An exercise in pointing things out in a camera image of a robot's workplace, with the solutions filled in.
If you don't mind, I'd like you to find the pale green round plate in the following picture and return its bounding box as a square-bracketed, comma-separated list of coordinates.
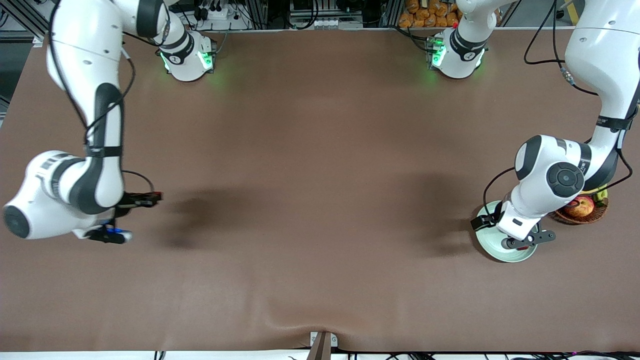
[474, 200, 540, 264]

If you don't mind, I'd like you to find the brown wicker basket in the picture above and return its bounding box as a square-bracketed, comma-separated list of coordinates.
[549, 192, 610, 226]

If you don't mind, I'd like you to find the red yellow apple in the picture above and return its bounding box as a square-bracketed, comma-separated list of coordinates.
[564, 196, 596, 219]

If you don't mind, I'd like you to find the brown table cover sheet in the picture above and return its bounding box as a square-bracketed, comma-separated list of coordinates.
[0, 27, 640, 353]

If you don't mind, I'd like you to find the white power strip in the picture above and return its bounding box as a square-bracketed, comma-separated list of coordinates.
[197, 4, 242, 22]

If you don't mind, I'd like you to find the metal table clamp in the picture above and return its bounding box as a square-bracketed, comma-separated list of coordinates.
[306, 331, 339, 360]

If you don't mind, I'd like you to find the orange packaged buns pile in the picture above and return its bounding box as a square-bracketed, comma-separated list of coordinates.
[398, 0, 463, 29]

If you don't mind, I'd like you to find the white terminal strip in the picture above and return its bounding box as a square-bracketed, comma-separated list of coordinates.
[289, 17, 364, 30]

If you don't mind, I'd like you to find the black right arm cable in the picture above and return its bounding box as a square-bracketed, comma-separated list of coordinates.
[50, 0, 156, 193]

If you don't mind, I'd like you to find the aluminium frame post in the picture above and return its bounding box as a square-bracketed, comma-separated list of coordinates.
[10, 0, 51, 48]

